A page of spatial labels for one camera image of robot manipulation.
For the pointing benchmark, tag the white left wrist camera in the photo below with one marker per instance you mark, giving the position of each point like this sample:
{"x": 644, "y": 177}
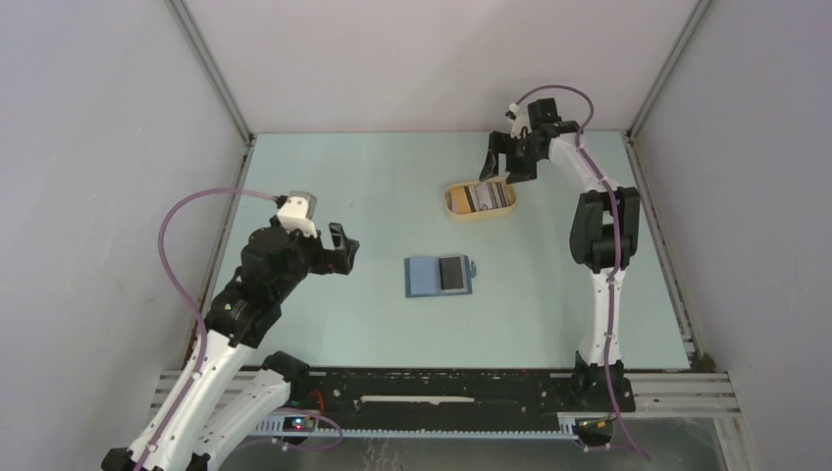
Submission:
{"x": 295, "y": 213}

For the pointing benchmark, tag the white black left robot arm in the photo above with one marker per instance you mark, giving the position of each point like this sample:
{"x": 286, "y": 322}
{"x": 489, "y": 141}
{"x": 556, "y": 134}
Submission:
{"x": 191, "y": 431}

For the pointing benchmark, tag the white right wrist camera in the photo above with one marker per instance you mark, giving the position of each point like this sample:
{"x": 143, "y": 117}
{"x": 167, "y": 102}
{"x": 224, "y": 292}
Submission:
{"x": 519, "y": 120}

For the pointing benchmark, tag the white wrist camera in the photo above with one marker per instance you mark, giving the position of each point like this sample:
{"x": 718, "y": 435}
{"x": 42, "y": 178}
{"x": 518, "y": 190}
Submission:
{"x": 295, "y": 213}
{"x": 519, "y": 120}

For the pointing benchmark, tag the aluminium frame rail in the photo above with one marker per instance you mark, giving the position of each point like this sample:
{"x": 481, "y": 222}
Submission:
{"x": 653, "y": 395}

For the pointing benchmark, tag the grey cable duct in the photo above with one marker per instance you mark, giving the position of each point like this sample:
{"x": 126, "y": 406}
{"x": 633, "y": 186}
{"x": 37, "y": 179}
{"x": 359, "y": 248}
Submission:
{"x": 298, "y": 426}

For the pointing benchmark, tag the orange card with black stripe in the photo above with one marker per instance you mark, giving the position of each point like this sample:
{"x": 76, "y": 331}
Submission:
{"x": 461, "y": 200}

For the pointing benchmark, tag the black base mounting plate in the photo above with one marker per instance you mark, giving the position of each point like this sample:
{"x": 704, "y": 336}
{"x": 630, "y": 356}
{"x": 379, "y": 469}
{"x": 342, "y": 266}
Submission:
{"x": 409, "y": 412}

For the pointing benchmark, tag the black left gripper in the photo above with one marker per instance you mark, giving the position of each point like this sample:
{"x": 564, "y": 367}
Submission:
{"x": 344, "y": 248}

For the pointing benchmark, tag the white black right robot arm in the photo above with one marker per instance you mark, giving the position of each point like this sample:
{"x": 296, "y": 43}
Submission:
{"x": 604, "y": 235}

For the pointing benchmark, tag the stack of cards in tray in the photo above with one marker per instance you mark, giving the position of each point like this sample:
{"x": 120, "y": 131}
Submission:
{"x": 488, "y": 196}

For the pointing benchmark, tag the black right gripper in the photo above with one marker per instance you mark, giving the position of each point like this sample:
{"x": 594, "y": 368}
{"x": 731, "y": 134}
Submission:
{"x": 502, "y": 142}

